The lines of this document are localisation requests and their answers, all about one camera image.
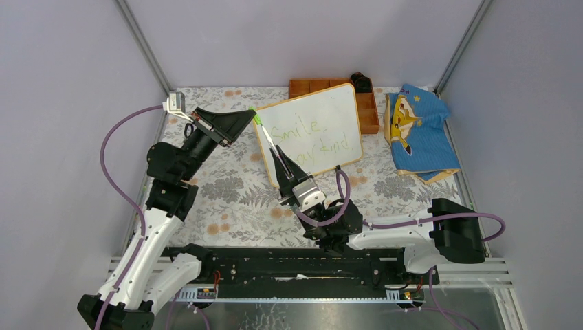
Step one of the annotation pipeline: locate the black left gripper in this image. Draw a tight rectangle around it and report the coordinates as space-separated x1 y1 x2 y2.
179 107 255 182

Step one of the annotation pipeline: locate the green white marker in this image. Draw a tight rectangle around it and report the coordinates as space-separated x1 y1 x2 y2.
258 123 292 179

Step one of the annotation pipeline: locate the yellow framed whiteboard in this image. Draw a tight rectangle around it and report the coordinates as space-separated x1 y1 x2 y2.
253 83 364 187

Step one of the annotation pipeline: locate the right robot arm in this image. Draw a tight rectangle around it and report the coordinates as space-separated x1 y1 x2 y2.
269 146 485 283

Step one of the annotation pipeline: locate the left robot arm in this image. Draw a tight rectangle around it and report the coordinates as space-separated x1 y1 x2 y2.
77 102 256 329

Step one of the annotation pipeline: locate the orange wooden compartment tray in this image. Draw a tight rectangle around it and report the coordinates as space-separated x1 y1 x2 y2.
288 78 380 135

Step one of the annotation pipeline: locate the black object in tray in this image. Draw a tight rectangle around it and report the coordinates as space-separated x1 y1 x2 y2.
350 71 373 93

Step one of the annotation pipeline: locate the blue yellow cartoon bag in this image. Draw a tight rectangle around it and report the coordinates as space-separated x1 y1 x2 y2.
384 84 461 184

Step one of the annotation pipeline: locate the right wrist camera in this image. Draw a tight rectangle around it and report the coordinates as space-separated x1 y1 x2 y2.
292 177 326 212

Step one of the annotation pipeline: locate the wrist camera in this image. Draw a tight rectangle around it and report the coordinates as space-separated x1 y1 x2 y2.
292 177 326 212
162 91 191 121

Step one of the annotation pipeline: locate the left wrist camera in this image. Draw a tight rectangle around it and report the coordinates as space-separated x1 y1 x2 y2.
162 91 191 121

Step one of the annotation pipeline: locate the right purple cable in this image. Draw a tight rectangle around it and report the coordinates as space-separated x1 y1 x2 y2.
291 169 507 330

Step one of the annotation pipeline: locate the purple cable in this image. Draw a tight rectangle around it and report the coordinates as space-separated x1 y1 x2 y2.
93 105 167 330
291 169 507 330

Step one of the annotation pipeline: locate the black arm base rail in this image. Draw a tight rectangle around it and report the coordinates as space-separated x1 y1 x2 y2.
157 245 441 299

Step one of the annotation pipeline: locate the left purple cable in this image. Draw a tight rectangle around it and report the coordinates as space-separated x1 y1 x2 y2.
93 105 167 330

